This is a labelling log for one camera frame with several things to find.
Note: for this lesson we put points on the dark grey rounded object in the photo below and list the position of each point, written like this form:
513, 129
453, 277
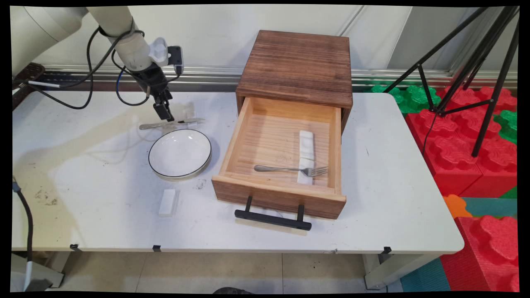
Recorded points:
232, 290

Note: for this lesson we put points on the teal foam mat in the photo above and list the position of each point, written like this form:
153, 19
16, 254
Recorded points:
492, 207

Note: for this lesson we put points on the black tripod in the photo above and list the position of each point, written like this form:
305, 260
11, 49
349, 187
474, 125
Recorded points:
492, 99

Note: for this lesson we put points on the large red foam block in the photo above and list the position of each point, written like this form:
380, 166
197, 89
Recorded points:
451, 157

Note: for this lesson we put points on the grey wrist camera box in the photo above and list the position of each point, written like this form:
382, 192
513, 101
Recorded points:
176, 58

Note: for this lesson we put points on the white table leg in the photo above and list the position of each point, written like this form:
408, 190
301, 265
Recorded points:
389, 269
41, 273

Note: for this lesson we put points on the white plate black rim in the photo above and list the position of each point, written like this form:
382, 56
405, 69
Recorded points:
180, 154

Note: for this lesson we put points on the silver table knife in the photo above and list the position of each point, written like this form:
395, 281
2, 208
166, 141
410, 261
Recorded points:
182, 122

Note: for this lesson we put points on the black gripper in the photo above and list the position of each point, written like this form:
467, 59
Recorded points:
152, 80

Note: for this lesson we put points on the dark wooden cabinet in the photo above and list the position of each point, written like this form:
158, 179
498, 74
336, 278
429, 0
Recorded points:
298, 62

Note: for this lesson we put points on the silver fork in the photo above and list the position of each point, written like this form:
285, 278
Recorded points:
290, 169

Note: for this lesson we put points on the orange foam piece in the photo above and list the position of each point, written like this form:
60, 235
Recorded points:
455, 206

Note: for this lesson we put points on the teal foam block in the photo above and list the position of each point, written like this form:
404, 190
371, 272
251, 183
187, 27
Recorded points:
426, 277

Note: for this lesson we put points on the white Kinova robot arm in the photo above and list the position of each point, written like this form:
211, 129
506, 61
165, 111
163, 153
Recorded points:
124, 41

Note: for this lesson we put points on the white ribbed camera mount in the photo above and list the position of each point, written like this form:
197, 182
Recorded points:
158, 50

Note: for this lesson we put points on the light wooden drawer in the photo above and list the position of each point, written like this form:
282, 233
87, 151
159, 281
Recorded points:
277, 198

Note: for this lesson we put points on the aluminium wall rail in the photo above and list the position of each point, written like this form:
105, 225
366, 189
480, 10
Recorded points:
372, 76

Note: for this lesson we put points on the white cutlery rest block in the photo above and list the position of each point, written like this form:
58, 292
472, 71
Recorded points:
167, 203
305, 179
307, 145

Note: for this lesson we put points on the small green foam block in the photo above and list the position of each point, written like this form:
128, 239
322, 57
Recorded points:
508, 124

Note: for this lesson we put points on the small white rest block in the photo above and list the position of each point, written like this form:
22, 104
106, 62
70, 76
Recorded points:
190, 116

